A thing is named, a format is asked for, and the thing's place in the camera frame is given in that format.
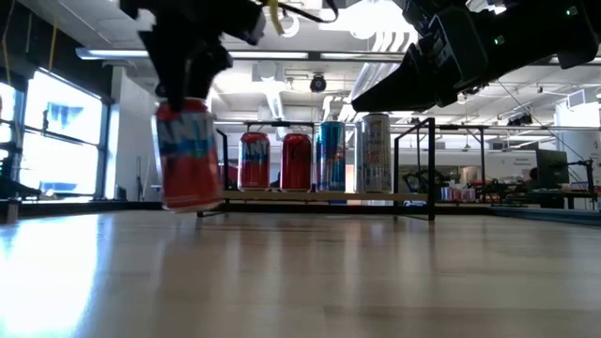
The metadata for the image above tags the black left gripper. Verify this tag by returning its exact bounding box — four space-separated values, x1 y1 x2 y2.
135 0 267 113

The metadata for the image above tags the black computer monitor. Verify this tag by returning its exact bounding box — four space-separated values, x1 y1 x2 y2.
535 148 570 190

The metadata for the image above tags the large bright window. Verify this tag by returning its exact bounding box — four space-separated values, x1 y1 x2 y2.
0 68 112 201

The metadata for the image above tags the red Fanta can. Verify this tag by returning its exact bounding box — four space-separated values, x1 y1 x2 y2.
153 97 225 213
237 131 272 192

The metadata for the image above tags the wooden shelf black metal frame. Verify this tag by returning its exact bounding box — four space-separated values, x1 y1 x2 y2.
195 116 438 222

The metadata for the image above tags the black equipment stand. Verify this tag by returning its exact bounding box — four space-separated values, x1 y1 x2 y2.
0 140 41 224

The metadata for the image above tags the long ceiling light strip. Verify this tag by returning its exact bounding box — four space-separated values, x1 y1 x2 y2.
74 45 409 62

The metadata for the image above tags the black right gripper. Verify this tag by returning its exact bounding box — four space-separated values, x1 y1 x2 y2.
351 0 489 113

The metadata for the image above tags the red Coca-Cola can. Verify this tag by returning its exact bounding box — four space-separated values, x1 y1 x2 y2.
279 132 314 192

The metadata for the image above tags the tall white can black lid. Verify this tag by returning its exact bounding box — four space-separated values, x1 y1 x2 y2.
352 120 365 192
362 112 393 194

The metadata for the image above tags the yellow cable tag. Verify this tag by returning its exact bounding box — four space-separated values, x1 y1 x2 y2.
267 0 286 37

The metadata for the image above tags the black aluminium table frame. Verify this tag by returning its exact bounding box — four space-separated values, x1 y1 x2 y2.
18 200 492 218

